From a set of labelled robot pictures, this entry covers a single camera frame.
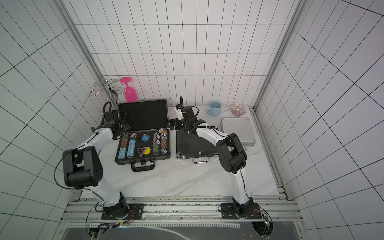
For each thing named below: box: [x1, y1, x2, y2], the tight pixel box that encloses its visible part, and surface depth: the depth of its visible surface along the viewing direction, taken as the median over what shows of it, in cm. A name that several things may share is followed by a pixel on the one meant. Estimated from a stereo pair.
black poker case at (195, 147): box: [176, 128, 219, 164], surface depth 92 cm
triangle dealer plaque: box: [136, 147, 148, 157], surface depth 92 cm
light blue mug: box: [205, 100, 222, 117], surface depth 116 cm
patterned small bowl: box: [230, 104, 247, 117], surface depth 118 cm
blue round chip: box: [140, 133, 150, 142], surface depth 100 cm
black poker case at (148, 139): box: [114, 99, 171, 172], surface depth 97 cm
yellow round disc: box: [143, 147, 151, 155], surface depth 92 cm
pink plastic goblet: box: [119, 77, 137, 102], surface depth 108 cm
